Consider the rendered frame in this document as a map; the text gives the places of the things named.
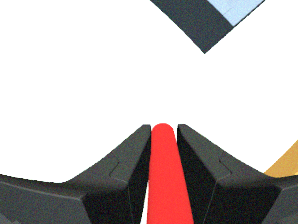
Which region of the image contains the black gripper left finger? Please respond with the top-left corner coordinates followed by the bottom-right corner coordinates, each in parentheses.
top-left (0, 124), bottom-right (152, 224)

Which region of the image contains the red peg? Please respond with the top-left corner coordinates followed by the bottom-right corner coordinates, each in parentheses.
top-left (146, 124), bottom-right (194, 224)

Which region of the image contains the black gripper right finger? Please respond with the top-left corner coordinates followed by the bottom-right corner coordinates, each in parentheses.
top-left (177, 123), bottom-right (298, 224)

